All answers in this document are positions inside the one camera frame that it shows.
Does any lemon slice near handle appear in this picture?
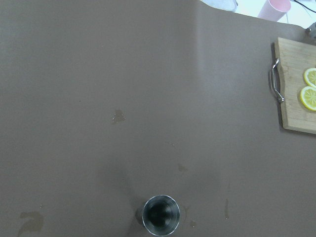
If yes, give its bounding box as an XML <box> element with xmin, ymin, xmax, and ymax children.
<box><xmin>300</xmin><ymin>86</ymin><xmax>316</xmax><ymax>111</ymax></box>

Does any wooden cutting board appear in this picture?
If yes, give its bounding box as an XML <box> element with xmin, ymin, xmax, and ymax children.
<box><xmin>271</xmin><ymin>38</ymin><xmax>316</xmax><ymax>134</ymax></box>

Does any pink plastic cup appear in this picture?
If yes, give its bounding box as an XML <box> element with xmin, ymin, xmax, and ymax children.
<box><xmin>257</xmin><ymin>0</ymin><xmax>291</xmax><ymax>22</ymax></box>

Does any middle lemon slice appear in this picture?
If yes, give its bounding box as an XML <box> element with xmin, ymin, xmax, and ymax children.
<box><xmin>303</xmin><ymin>68</ymin><xmax>316</xmax><ymax>88</ymax></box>

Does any steel jigger measuring cup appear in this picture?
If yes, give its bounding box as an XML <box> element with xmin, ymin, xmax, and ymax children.
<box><xmin>141</xmin><ymin>195</ymin><xmax>180</xmax><ymax>237</ymax></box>

